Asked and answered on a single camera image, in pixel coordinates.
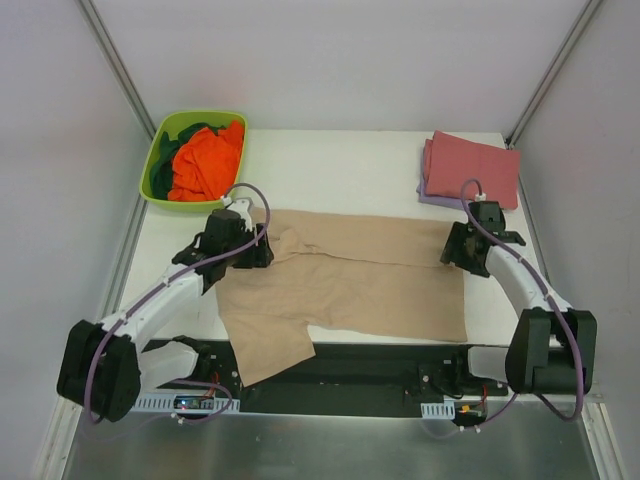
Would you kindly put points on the beige t shirt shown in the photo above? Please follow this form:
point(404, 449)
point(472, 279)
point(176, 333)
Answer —
point(369, 274)

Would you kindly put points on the folded purple t shirt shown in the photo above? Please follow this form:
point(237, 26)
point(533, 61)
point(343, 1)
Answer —
point(436, 200)

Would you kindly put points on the green plastic basket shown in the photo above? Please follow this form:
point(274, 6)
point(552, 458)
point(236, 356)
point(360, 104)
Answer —
point(173, 124)

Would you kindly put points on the folded red t shirt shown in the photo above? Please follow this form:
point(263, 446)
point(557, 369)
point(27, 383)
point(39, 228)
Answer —
point(449, 161)

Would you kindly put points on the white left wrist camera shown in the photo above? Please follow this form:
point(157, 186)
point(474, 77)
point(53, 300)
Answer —
point(242, 206)

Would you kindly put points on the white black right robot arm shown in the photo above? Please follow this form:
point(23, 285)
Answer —
point(543, 316)

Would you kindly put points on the right aluminium corner post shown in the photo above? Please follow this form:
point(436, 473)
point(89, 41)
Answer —
point(579, 27)

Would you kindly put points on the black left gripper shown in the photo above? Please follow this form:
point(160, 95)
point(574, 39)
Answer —
point(257, 251)

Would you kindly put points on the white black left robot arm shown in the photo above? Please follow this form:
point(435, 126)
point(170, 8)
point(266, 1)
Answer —
point(192, 273)

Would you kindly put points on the left white cable duct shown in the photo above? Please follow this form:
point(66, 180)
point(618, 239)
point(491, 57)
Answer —
point(184, 404)

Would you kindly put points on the left aluminium corner post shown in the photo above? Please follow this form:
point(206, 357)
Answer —
point(105, 42)

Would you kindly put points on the dark green t shirt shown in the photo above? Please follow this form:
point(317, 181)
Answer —
point(161, 173)

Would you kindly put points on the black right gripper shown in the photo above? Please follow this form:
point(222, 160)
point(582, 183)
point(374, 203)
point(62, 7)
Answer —
point(458, 247)

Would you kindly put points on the orange t shirt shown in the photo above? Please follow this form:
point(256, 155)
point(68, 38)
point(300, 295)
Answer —
point(207, 162)

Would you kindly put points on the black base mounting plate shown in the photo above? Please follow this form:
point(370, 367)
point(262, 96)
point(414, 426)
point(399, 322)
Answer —
point(361, 380)

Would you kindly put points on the white cable duct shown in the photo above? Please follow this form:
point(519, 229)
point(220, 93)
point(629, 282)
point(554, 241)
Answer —
point(438, 411)
point(184, 404)

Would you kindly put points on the aluminium corner post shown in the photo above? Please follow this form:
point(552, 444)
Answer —
point(105, 42)
point(579, 27)

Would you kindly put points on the aluminium front frame rail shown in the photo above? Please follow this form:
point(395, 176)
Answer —
point(108, 383)

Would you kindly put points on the right white cable duct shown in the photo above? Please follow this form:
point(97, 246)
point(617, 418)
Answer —
point(438, 411)

